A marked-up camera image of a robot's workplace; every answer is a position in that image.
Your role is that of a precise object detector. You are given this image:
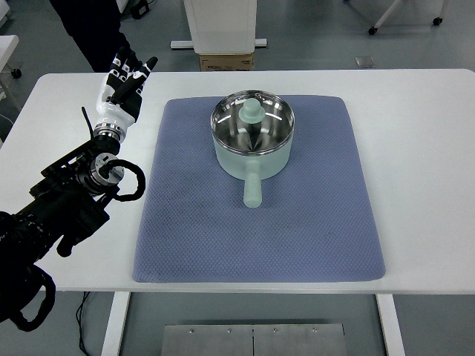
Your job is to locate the glass lid with green knob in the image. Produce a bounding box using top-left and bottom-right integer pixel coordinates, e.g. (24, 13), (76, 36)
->
(210, 89), (296, 155)

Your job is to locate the blue quilted mat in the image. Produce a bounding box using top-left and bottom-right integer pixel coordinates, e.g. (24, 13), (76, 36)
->
(132, 95), (386, 284)

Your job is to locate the white table leg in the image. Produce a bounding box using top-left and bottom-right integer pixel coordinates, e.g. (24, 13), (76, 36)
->
(100, 291), (131, 356)
(375, 293), (406, 356)

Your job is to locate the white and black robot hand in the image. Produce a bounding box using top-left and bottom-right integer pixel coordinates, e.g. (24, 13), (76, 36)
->
(95, 47), (159, 129)

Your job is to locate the white frame with black casters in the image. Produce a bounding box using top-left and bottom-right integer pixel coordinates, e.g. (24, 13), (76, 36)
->
(367, 0), (445, 36)

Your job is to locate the black equipment case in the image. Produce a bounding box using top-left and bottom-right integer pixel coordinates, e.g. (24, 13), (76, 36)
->
(120, 0), (150, 19)

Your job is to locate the white pedestal cabinet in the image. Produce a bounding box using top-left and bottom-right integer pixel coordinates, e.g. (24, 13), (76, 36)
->
(170, 0), (268, 56)

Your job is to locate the person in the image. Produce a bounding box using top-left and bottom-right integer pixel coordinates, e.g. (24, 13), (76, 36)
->
(50, 0), (137, 73)

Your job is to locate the brown cardboard box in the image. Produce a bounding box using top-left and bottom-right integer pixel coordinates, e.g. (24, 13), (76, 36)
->
(198, 52), (255, 72)

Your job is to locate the green pot with handle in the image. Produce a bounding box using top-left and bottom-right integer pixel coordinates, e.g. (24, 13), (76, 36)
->
(210, 89), (296, 209)

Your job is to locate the white side table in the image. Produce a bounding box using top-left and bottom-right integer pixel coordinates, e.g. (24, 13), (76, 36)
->
(0, 35), (23, 112)

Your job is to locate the black floor cable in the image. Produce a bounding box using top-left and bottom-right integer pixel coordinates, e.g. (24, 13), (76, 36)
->
(76, 291), (92, 356)

